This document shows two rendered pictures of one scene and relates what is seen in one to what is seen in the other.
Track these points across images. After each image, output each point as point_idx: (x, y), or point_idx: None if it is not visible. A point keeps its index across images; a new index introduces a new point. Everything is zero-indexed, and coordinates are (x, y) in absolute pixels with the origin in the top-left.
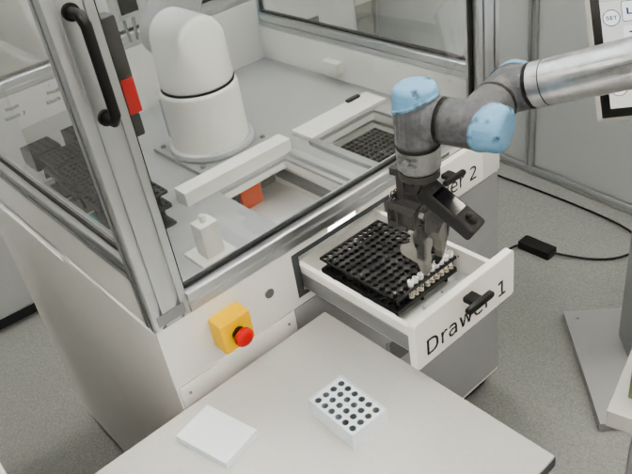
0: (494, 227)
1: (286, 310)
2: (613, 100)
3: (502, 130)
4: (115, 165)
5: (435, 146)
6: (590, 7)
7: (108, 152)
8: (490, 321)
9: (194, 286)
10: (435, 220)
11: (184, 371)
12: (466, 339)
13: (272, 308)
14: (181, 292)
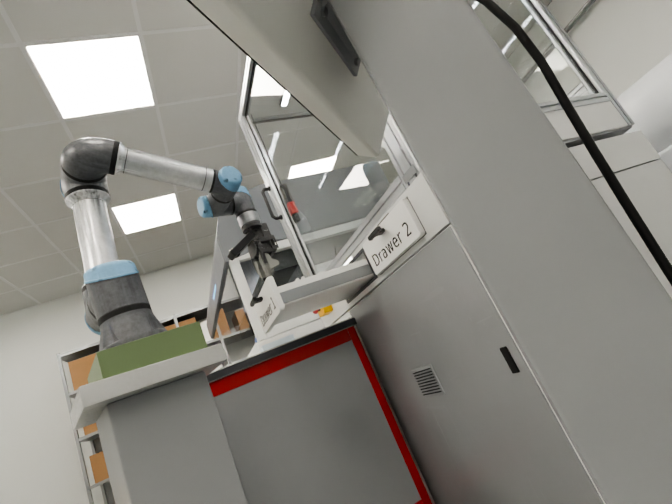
0: (479, 293)
1: (345, 309)
2: None
3: (197, 207)
4: (287, 232)
5: (236, 216)
6: None
7: (285, 228)
8: (552, 439)
9: None
10: (252, 252)
11: (325, 322)
12: (513, 435)
13: (339, 304)
14: None
